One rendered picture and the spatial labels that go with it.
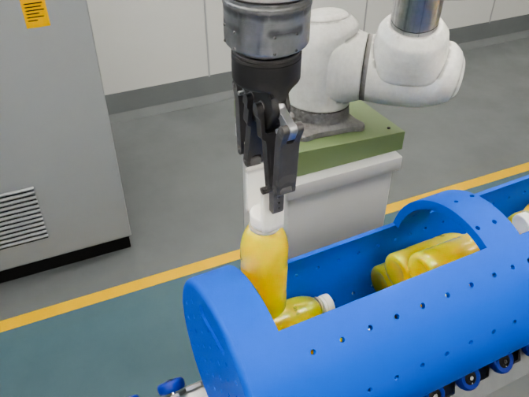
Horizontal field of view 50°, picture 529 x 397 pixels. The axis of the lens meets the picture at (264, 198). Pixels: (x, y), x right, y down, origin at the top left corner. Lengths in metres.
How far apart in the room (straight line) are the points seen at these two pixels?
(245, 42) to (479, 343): 0.54
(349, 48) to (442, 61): 0.20
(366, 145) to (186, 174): 1.82
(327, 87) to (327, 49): 0.09
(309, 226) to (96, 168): 1.16
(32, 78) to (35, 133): 0.22
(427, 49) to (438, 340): 0.66
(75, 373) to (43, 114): 0.95
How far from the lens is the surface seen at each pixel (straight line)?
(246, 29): 0.57
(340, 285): 1.05
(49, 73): 2.16
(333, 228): 1.49
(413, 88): 1.32
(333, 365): 0.75
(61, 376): 2.29
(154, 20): 3.55
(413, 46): 1.26
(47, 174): 2.35
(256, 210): 0.74
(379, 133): 1.43
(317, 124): 1.38
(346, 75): 1.32
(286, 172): 0.64
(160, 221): 2.81
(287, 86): 0.61
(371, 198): 1.50
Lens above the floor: 1.78
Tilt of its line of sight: 38 degrees down
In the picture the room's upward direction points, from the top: straight up
